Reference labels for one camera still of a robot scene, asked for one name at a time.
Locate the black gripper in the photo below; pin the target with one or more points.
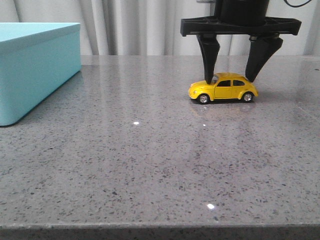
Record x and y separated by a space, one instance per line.
239 17

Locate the yellow toy beetle car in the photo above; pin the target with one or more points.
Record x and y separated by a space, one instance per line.
224 86

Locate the light blue storage box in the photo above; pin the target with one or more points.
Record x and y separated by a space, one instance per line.
36 58

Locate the white pleated curtain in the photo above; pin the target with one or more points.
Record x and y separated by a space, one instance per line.
152 27

